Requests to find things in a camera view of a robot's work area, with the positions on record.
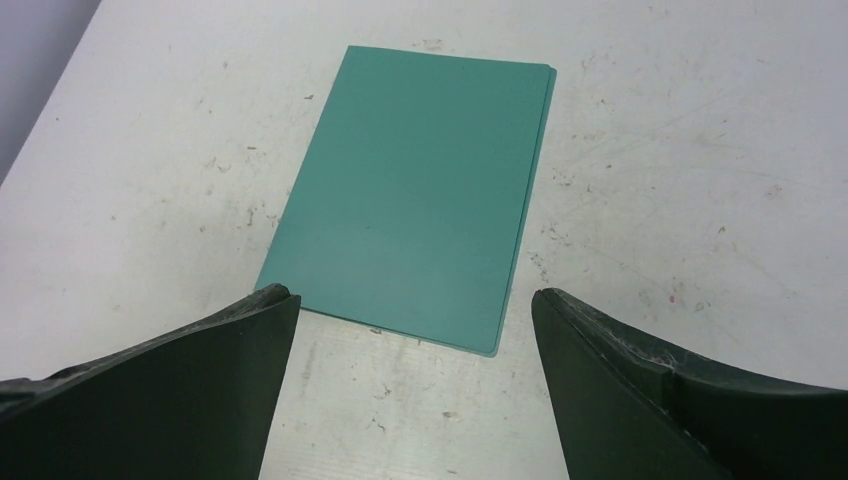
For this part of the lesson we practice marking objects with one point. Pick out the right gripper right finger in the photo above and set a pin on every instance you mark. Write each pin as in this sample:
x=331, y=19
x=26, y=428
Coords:
x=629, y=405

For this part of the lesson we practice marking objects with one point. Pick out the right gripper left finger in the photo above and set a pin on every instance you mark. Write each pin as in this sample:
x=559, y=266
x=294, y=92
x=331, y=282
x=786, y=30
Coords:
x=194, y=403

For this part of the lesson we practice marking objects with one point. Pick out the teal folder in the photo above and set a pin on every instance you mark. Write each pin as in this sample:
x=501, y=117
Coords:
x=408, y=210

